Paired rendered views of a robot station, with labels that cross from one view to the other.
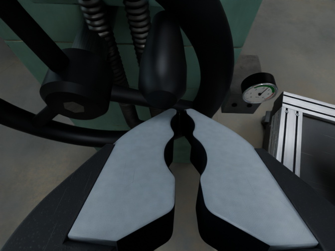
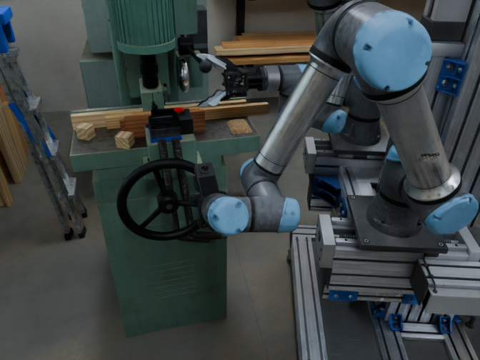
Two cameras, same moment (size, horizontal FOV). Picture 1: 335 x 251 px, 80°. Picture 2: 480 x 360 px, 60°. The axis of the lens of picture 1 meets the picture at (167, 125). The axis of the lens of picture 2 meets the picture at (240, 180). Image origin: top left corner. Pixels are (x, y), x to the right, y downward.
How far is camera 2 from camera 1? 104 cm
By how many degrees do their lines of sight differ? 30
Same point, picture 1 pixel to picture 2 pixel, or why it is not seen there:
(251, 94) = not seen: hidden behind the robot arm
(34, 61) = (108, 214)
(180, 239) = not seen: outside the picture
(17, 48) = (103, 207)
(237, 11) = (218, 171)
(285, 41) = (295, 186)
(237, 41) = (223, 183)
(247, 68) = not seen: hidden behind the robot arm
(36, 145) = (36, 343)
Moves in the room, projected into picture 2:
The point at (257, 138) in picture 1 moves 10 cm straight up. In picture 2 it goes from (287, 278) to (289, 264)
